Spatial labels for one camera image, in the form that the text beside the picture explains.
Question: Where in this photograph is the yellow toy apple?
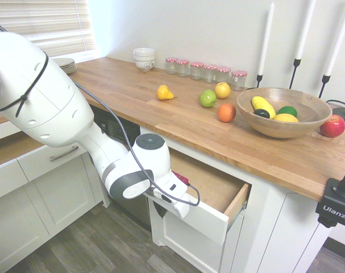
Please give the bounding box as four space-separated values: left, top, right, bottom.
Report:
214 81 231 100

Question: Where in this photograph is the glass jar red checked lid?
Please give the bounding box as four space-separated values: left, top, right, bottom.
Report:
165 57 178 75
176 59 190 78
202 64 218 84
190 61 204 81
216 66 231 86
231 70 248 92

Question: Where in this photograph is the large wooden bowl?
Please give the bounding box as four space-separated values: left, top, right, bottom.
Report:
236 87 333 139

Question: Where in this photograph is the red wrist camera mount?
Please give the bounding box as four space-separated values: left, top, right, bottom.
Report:
172 170 190 185

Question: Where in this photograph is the yellow toy pear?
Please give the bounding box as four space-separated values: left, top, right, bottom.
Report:
156 84 176 101

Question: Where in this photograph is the green toy lime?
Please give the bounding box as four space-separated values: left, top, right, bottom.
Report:
276 105 298 118

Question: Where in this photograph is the plain white bowl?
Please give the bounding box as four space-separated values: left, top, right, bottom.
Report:
132 47 156 62

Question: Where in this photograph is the white base cabinet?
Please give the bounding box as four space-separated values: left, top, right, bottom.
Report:
102 125 332 273

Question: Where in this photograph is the white side cabinet unit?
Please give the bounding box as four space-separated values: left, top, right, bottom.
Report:
0 113 110 273

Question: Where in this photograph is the white window blind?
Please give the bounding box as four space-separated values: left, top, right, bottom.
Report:
0 0 97 59

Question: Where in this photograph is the black toy avocado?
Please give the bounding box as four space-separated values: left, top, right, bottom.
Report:
253 109 272 119

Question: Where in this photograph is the yellow toy banana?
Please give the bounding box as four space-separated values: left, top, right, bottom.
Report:
251 96 276 119

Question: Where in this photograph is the black braided cable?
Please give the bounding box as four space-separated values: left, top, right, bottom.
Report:
0 16 201 207

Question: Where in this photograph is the stack of cream plates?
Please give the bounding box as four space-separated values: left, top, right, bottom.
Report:
51 57 77 75

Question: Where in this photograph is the white taper candle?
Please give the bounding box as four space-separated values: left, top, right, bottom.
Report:
296 0 317 60
325 0 345 77
258 2 275 76

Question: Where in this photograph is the thin black power cord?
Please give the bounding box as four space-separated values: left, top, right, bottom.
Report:
325 99 345 109

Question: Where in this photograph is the green toy apple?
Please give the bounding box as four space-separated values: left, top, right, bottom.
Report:
198 89 218 108

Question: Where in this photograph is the long metal cabinet handle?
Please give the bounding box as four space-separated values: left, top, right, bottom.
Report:
49 144 80 163

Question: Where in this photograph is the orange toy fruit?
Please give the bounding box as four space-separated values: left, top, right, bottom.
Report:
217 103 237 123

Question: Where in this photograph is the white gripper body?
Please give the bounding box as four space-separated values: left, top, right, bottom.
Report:
145 188 190 220

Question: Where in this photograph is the black Ulanzi camera clamp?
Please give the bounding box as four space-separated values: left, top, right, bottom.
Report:
315 160 345 228

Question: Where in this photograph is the white wooden drawer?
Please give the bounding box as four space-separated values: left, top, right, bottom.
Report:
148 149 252 246

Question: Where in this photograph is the white bowl with pattern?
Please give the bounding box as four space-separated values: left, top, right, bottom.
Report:
134 56 156 72

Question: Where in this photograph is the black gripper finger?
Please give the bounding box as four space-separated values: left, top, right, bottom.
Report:
154 202 168 219

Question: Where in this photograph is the yellow toy lemon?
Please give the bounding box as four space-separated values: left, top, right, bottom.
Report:
273 113 299 123

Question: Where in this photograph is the red toy apple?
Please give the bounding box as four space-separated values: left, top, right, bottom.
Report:
319 114 345 138

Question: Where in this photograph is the stainless steel dishwasher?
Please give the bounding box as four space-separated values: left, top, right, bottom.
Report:
89 106 152 231

